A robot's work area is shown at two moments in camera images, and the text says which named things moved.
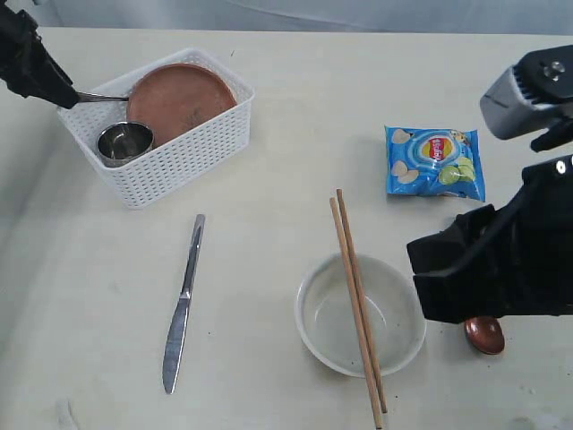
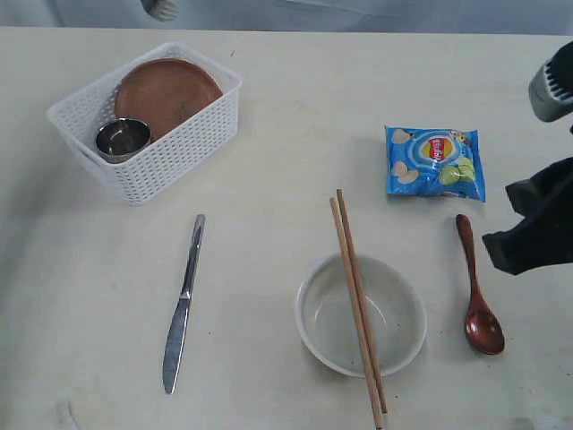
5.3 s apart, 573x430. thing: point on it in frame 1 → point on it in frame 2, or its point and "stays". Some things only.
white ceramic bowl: [393, 314] stays
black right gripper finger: [468, 290] → [542, 239]
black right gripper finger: [465, 239] → [551, 185]
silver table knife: [175, 339] stays
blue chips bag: [428, 162] stays
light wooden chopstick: [379, 423] stays
